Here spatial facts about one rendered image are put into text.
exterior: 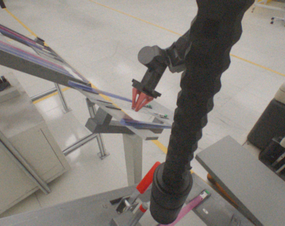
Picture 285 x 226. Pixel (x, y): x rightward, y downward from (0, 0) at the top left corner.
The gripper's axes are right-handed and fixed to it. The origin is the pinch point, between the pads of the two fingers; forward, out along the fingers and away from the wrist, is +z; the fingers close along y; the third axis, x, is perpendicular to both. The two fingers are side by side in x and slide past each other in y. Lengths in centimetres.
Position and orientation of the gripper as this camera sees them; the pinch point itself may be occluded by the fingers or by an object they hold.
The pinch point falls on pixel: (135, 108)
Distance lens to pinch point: 65.5
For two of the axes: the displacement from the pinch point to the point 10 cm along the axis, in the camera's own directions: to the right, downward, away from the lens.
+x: 4.9, 1.1, 8.6
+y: 7.3, 4.9, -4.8
